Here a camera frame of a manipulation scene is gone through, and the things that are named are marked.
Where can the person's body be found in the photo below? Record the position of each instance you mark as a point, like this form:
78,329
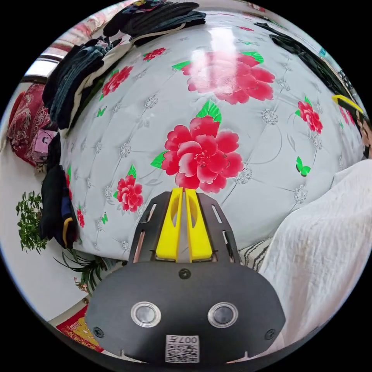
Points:
316,247

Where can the black long pants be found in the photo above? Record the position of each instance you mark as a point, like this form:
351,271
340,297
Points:
305,55

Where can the green long-leaved plant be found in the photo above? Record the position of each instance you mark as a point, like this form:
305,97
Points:
87,267

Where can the red and gold floor mat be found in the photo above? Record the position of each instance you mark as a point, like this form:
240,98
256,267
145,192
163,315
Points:
77,331

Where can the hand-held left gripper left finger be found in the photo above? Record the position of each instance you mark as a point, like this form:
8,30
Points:
168,232

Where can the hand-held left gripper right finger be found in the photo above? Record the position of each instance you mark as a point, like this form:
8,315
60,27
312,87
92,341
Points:
199,235

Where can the red patterned rolled blanket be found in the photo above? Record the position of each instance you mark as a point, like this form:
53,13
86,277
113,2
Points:
27,122

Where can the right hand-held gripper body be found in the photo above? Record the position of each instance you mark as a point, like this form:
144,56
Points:
361,125

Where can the bed with floral sheet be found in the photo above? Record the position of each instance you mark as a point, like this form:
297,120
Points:
180,96

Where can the pile of clothes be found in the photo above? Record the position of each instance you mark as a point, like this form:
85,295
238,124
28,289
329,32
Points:
75,78
56,203

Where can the green leafy plant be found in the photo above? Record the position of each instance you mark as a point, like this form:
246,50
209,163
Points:
29,221

